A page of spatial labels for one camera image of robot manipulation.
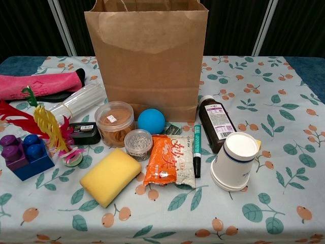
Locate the white paper cup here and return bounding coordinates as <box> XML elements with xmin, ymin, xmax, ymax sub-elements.
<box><xmin>210</xmin><ymin>132</ymin><xmax>259</xmax><ymax>192</ymax></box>

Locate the brown paper bag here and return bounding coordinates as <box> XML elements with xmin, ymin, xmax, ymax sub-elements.
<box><xmin>84</xmin><ymin>0</ymin><xmax>209</xmax><ymax>123</ymax></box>

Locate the blue ball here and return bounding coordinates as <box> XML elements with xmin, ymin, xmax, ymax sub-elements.
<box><xmin>138</xmin><ymin>108</ymin><xmax>166</xmax><ymax>135</ymax></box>

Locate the small jar of paper clips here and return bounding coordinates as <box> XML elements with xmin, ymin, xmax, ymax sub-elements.
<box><xmin>123</xmin><ymin>129</ymin><xmax>153</xmax><ymax>162</ymax></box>

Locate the orange pickle packet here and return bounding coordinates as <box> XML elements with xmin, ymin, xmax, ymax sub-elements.
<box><xmin>143</xmin><ymin>134</ymin><xmax>197</xmax><ymax>190</ymax></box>

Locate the green marker pen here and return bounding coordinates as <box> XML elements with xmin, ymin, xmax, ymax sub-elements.
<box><xmin>192</xmin><ymin>124</ymin><xmax>202</xmax><ymax>178</ymax></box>

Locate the clear jar of rubber bands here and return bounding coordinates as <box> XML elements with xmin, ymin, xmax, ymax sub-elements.
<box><xmin>94</xmin><ymin>101</ymin><xmax>136</xmax><ymax>148</ymax></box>

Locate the brown medicine bottle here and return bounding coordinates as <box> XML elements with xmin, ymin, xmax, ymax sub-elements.
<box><xmin>198</xmin><ymin>95</ymin><xmax>237</xmax><ymax>155</ymax></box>

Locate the yellow sponge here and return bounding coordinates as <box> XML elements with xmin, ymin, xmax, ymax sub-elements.
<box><xmin>79</xmin><ymin>148</ymin><xmax>142</xmax><ymax>208</ymax></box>

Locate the small black box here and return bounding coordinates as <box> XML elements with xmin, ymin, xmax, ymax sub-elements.
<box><xmin>69</xmin><ymin>121</ymin><xmax>102</xmax><ymax>146</ymax></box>

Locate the bundle of clear straws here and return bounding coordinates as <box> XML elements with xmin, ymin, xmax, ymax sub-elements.
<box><xmin>47</xmin><ymin>82</ymin><xmax>106</xmax><ymax>120</ymax></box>

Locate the colourful feather shuttlecock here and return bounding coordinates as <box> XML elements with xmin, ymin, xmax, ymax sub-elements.
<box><xmin>0</xmin><ymin>85</ymin><xmax>86</xmax><ymax>168</ymax></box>

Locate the floral print tablecloth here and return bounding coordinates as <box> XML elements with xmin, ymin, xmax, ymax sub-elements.
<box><xmin>0</xmin><ymin>55</ymin><xmax>325</xmax><ymax>244</ymax></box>

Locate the black partition screen panel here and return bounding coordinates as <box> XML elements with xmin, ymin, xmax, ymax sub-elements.
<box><xmin>0</xmin><ymin>0</ymin><xmax>71</xmax><ymax>58</ymax></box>
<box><xmin>199</xmin><ymin>0</ymin><xmax>272</xmax><ymax>57</ymax></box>
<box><xmin>54</xmin><ymin>0</ymin><xmax>99</xmax><ymax>57</ymax></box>
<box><xmin>257</xmin><ymin>0</ymin><xmax>325</xmax><ymax>58</ymax></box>

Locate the pink folded towel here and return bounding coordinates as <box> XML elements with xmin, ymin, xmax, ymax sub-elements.
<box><xmin>0</xmin><ymin>71</ymin><xmax>82</xmax><ymax>100</ymax></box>

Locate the blue toy building block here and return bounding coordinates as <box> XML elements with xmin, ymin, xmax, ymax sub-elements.
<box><xmin>11</xmin><ymin>134</ymin><xmax>56</xmax><ymax>181</ymax></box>

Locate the purple toy building block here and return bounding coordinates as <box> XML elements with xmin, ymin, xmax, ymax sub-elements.
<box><xmin>0</xmin><ymin>134</ymin><xmax>28</xmax><ymax>173</ymax></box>

